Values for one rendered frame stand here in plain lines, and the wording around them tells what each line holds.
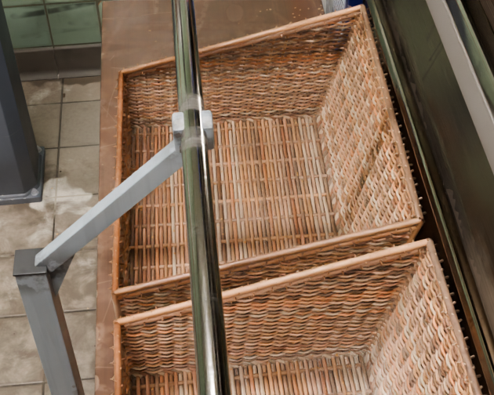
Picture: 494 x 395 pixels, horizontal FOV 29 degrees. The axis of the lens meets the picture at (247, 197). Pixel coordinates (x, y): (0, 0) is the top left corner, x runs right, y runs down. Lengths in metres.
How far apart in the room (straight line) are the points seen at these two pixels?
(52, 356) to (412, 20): 0.74
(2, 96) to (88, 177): 0.40
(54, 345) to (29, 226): 1.28
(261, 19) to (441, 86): 0.91
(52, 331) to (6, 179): 1.33
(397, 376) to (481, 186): 0.36
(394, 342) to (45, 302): 0.53
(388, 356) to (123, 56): 0.99
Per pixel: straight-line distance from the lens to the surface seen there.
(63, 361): 1.39
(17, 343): 2.37
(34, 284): 1.25
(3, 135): 2.52
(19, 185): 2.64
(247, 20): 2.23
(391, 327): 1.48
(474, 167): 1.27
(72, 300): 2.42
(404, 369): 1.43
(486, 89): 0.73
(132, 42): 2.18
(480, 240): 1.23
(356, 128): 1.72
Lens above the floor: 1.88
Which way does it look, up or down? 46 degrees down
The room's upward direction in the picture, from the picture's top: 1 degrees counter-clockwise
